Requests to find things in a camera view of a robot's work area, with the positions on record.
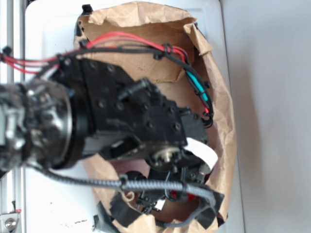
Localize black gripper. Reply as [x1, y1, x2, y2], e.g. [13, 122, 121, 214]
[121, 160, 211, 215]

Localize red paper ball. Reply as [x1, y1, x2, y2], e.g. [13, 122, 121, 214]
[169, 190, 196, 202]

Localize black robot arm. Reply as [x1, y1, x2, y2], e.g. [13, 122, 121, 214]
[0, 57, 217, 212]

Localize brown paper bag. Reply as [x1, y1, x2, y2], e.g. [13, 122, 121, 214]
[74, 1, 237, 233]

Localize grey braided cable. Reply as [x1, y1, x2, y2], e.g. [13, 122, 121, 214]
[36, 167, 217, 228]

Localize black wire bundle with teal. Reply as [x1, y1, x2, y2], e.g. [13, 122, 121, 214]
[0, 31, 214, 129]

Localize aluminium frame rail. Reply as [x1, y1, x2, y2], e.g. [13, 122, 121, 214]
[0, 0, 27, 233]

